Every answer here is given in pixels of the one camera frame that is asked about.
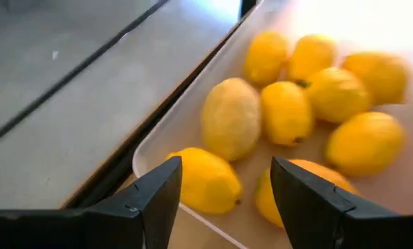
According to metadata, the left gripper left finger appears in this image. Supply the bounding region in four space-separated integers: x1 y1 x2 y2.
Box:
0 156 183 249

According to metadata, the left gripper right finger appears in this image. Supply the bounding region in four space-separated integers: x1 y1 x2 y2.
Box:
270 156 413 249

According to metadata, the clear plastic bin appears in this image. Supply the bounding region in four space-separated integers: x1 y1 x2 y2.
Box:
131 0 413 249

